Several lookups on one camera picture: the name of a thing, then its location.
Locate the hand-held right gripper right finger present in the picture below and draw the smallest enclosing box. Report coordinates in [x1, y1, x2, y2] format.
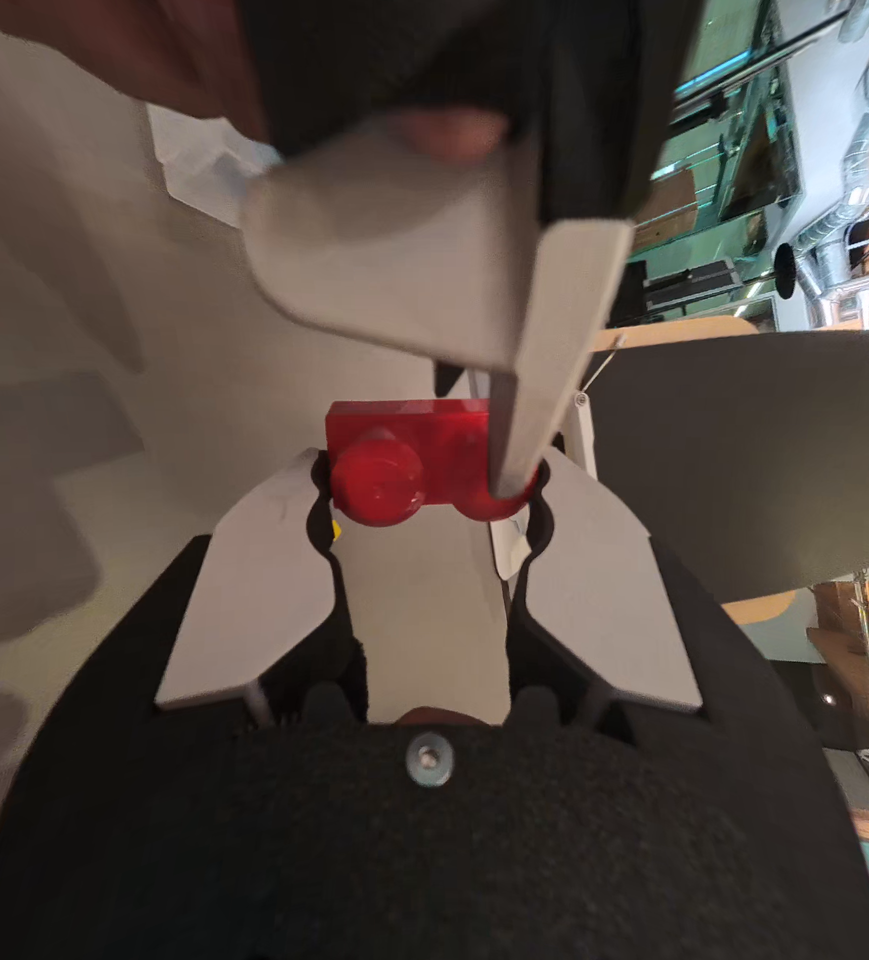
[505, 453, 704, 725]

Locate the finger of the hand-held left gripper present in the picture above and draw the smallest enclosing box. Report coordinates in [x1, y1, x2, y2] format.
[239, 123, 542, 374]
[488, 219, 636, 501]

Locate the wood-framed black screen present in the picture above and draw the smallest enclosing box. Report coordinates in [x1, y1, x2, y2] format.
[580, 315, 869, 627]

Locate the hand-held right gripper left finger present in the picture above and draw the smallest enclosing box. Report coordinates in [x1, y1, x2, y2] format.
[155, 448, 368, 725]

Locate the grey desk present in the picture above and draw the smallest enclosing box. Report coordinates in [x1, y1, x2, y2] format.
[0, 0, 556, 725]

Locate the red block with round pegs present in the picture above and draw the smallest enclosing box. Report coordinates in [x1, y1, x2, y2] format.
[325, 399, 541, 526]

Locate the person's left hand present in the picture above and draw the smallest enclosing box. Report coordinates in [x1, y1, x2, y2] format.
[403, 107, 512, 164]

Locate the silver air duct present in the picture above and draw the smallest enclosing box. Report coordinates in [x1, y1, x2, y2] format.
[794, 0, 869, 331]

